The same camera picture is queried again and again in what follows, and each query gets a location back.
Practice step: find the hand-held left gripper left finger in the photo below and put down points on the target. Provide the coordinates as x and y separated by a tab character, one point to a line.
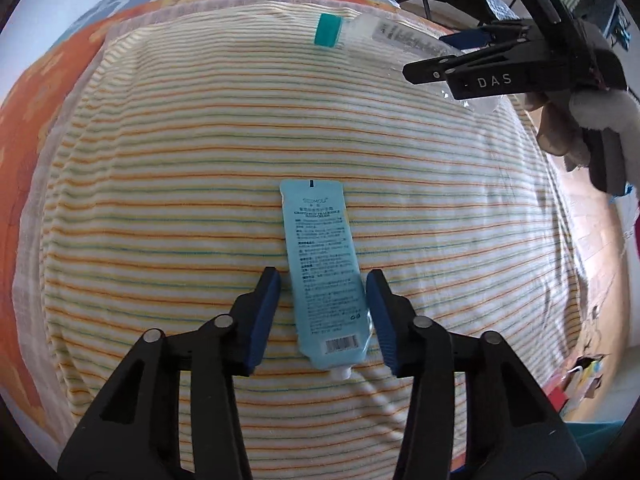
262	320

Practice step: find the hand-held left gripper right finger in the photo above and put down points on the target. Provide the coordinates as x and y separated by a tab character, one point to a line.
382	325

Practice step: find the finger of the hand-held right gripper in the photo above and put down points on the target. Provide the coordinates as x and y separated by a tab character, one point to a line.
480	81
465	38

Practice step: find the light blue cream tube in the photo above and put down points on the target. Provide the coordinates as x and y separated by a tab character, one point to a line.
325	270

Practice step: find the clear plastic bottle teal cap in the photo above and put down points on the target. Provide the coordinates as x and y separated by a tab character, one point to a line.
372	30

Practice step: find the person's right hand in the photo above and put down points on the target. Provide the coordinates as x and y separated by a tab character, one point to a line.
557	130

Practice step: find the striped towel blanket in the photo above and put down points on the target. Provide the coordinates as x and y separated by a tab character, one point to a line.
175	160

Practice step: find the colourful paper box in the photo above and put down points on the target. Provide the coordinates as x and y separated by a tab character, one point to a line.
587	377

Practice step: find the orange patterned mat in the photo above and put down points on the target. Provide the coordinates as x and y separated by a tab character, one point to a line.
30	135

